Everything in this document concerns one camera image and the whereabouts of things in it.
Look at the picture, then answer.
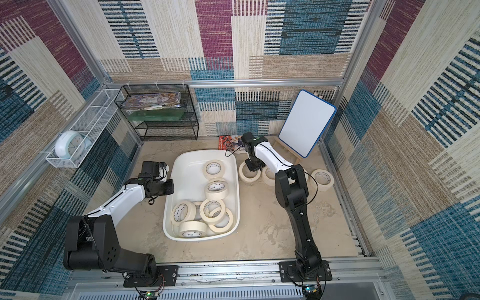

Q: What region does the aluminium front rail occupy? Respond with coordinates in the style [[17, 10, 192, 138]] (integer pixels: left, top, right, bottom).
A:
[[64, 257, 387, 293]]

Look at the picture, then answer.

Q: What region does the white wire wall basket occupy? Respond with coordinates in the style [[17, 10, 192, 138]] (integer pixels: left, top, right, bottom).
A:
[[46, 89, 118, 168]]

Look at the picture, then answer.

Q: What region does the wooden easel stand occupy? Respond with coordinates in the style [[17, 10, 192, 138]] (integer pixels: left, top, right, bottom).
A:
[[273, 136, 304, 165]]

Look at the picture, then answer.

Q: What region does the colourful book on shelf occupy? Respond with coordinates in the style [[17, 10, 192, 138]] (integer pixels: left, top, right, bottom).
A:
[[120, 92, 181, 111]]

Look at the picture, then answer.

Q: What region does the cream masking tape roll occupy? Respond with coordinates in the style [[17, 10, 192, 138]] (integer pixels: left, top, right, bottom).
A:
[[202, 159, 225, 180], [193, 201, 203, 221], [310, 169, 335, 192], [199, 199, 226, 225], [262, 166, 275, 186], [179, 221, 208, 238], [208, 208, 235, 235], [171, 201, 196, 226], [204, 180, 230, 201], [238, 161, 261, 184]]

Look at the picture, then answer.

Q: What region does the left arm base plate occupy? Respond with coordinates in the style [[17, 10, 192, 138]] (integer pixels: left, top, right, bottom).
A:
[[123, 265, 179, 288]]

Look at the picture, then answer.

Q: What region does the colourful comic book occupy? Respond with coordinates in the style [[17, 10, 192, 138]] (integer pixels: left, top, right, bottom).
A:
[[218, 135, 246, 154]]

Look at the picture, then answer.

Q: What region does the black wire shelf rack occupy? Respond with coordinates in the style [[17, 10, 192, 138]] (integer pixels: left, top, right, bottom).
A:
[[114, 84, 200, 142]]

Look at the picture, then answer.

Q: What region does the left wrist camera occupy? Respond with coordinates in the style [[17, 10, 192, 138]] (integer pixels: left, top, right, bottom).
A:
[[157, 162, 169, 181]]

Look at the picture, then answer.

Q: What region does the blue framed whiteboard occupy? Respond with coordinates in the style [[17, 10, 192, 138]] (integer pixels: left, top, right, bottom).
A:
[[278, 90, 337, 158]]

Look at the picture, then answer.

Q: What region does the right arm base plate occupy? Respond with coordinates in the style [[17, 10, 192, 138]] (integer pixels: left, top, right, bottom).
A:
[[278, 260, 333, 283]]

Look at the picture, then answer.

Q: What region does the green book on shelf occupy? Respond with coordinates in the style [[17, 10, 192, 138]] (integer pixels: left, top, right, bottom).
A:
[[127, 109, 185, 121]]

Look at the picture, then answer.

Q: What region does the white round alarm clock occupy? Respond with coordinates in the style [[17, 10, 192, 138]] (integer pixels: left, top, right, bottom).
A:
[[54, 131, 86, 160]]

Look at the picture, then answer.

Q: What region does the white plastic storage box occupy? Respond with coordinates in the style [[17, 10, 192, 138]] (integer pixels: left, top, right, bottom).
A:
[[163, 149, 240, 241]]

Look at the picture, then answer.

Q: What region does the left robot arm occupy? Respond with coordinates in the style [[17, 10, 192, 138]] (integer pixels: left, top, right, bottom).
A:
[[63, 161, 175, 288]]

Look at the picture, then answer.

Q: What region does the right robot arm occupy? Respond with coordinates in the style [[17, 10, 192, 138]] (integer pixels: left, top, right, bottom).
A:
[[241, 132, 323, 278]]

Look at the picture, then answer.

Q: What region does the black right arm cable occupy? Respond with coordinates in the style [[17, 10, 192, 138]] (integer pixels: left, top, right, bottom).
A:
[[224, 139, 248, 158]]

